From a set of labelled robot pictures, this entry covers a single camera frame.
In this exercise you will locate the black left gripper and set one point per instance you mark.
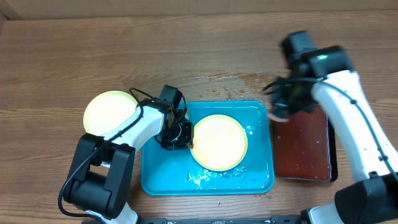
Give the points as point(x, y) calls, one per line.
point(186, 142)

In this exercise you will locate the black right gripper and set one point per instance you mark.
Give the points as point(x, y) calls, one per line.
point(277, 99)

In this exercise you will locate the yellow plate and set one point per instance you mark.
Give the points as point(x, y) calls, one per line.
point(107, 111)
point(220, 143)

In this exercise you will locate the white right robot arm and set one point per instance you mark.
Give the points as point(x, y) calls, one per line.
point(327, 77)

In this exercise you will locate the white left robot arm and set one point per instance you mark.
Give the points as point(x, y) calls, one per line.
point(98, 182)

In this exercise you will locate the blue plastic tray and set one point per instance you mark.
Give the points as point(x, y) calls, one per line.
point(176, 173)

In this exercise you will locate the black tray with red water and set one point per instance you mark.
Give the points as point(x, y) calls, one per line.
point(305, 148)

